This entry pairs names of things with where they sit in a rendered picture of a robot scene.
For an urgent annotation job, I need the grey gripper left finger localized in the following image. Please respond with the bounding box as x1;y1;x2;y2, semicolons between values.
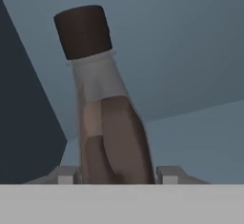
24;165;83;185

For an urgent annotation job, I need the dark cabinet door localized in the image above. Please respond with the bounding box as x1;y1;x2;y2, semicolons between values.
0;0;69;185

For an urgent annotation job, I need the brown-capped shaker bottle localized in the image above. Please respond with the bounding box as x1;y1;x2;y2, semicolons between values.
52;4;156;185

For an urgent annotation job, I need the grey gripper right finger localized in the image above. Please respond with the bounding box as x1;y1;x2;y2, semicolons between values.
154;165;211;185

